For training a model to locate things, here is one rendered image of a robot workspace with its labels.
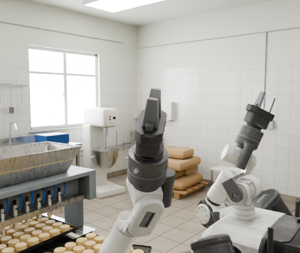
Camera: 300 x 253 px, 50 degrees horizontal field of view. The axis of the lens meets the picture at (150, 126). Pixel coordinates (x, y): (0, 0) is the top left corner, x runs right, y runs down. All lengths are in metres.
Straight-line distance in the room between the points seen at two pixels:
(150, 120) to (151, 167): 0.10
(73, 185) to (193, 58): 4.47
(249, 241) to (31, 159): 1.05
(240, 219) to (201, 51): 5.06
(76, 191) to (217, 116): 4.12
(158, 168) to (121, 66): 5.86
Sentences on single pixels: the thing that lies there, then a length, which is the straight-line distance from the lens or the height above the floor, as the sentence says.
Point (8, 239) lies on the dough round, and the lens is 1.71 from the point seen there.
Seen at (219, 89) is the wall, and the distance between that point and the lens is 5.66.
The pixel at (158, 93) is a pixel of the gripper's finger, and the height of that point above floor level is 1.59.
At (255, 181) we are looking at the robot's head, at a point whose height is 1.34.
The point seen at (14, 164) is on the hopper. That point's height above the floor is 1.28.
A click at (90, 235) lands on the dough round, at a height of 0.92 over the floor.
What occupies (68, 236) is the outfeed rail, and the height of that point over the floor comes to 0.89.
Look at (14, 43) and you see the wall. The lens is 5.25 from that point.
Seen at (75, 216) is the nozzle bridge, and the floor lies 0.90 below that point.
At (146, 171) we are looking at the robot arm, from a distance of 0.68.
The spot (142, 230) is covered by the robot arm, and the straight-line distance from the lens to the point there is 0.77.
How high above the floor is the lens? 1.58
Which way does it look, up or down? 5 degrees down
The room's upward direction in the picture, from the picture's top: straight up
